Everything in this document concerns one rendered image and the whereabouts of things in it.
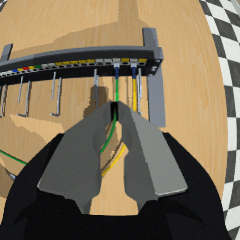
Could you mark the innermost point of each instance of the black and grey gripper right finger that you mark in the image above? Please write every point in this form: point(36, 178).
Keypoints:
point(158, 167)

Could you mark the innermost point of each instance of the grey port rack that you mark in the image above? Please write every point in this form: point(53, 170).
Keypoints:
point(85, 62)

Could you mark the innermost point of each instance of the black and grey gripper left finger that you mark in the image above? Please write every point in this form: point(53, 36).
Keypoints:
point(68, 167)

